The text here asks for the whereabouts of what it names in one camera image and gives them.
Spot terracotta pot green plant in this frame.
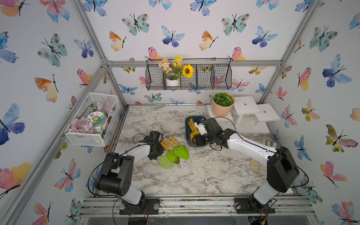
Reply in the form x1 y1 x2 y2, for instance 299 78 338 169
212 92 235 117

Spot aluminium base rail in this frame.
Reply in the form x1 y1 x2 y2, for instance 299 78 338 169
80 196 315 218

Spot white pot with flowers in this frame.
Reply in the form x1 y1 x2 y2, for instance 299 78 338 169
158 55 195 87

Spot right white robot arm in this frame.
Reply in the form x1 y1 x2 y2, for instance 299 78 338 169
190 118 300 214

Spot black wire wall basket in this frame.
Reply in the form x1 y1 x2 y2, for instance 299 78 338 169
145 58 233 91

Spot teal plastic storage box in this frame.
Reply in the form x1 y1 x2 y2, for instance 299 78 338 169
185 116 210 147

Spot round tin green lid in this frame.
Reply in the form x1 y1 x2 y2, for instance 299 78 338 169
87 111 106 127

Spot white stepped wooden stand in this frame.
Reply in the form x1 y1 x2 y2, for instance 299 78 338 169
207 96 280 135

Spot green shovel yellow handle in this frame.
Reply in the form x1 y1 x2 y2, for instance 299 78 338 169
160 142 180 164
169 136 190 159
162 136 189 159

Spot green shovel wooden handle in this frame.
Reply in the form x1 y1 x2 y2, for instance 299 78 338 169
158 156 173 169

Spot yellow plastic shovel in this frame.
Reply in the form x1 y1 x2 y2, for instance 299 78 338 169
188 119 200 143

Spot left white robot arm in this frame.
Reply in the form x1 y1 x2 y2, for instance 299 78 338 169
95 131 164 205

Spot pink artificial hydrangea flowers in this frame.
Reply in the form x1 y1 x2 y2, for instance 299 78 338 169
67 117 94 134

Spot white wire wall basket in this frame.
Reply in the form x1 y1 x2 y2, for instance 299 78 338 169
65 92 120 147

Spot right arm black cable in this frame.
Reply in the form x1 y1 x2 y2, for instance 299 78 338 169
209 116 310 189

